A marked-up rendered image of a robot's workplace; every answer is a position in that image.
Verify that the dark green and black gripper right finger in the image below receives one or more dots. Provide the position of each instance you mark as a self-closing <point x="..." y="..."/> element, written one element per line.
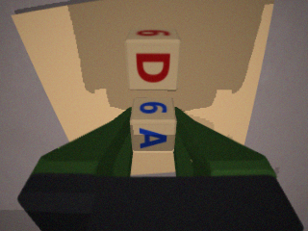
<point x="212" y="153"/>

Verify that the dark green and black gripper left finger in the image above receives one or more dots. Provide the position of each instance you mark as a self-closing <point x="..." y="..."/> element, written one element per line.
<point x="96" y="152"/>

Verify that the tan flat mat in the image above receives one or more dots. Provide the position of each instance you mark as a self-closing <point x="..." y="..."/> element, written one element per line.
<point x="78" y="53"/>

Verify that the tan letter block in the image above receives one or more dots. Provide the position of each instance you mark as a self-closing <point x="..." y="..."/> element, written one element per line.
<point x="153" y="58"/>
<point x="153" y="125"/>

